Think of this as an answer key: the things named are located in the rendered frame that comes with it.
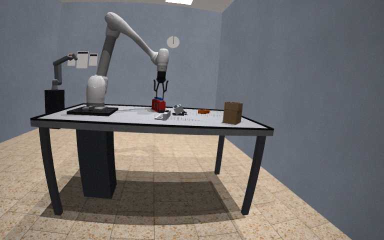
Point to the small open brown cardboard box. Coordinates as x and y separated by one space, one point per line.
232 112

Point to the orange digital multimeter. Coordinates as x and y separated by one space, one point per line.
203 111

